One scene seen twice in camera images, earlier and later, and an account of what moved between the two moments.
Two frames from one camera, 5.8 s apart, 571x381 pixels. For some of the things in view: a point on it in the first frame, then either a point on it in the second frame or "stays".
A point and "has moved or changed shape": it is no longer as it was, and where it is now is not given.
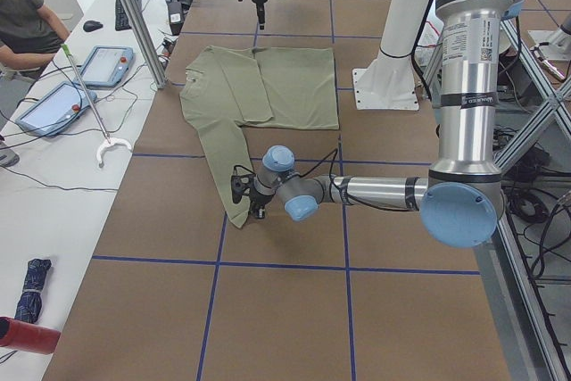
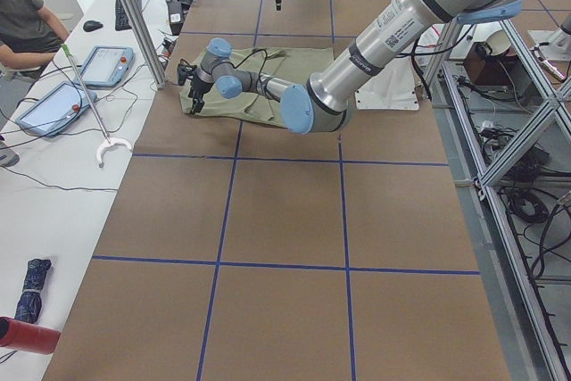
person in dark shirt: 30,34 stays
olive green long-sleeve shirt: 224,90 has moved or changed shape
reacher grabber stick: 110,142 stays
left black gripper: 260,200 to 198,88
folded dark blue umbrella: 30,302 stays
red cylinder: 27,336 stays
